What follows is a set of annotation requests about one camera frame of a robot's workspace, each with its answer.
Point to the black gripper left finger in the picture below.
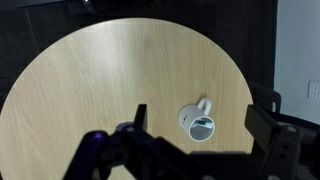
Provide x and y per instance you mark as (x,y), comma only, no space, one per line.
(133,150)

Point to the black mesh office chair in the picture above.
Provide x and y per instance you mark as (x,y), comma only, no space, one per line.
(300,123)

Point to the white ceramic mug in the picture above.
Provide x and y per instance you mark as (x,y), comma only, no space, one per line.
(186,116)

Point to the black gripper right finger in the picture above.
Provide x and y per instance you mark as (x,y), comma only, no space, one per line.
(276,146)

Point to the white wall outlet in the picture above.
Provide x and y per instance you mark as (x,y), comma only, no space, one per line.
(314,90)

